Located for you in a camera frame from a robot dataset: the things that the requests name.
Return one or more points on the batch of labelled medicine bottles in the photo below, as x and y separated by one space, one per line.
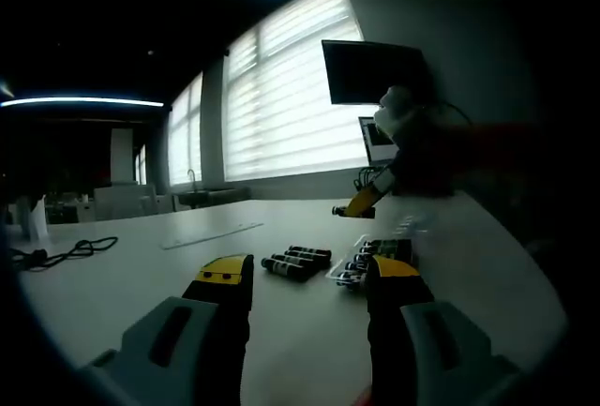
384 249

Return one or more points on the long ceiling light strip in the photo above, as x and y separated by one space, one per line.
79 101

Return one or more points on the clear plastic box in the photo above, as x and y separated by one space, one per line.
334 272

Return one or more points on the white office furniture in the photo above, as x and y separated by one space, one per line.
122 203

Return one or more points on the black monitor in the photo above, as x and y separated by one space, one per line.
375 73

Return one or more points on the person's left hand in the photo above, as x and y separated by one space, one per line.
366 399

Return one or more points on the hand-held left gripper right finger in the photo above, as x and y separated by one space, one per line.
422 354

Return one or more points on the curved tap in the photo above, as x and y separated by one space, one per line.
191 175

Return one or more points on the dark sink counter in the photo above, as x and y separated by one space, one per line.
211 198

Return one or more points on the clear plastic strip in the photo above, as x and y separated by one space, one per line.
211 236

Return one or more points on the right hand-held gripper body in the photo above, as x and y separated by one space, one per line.
396 113

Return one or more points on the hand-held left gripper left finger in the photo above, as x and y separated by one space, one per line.
187 354

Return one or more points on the narrow white window blind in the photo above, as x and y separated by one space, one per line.
185 139

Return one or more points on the person's right hand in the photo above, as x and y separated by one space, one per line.
436 157

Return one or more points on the large white window blind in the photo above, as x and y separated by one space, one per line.
290 92

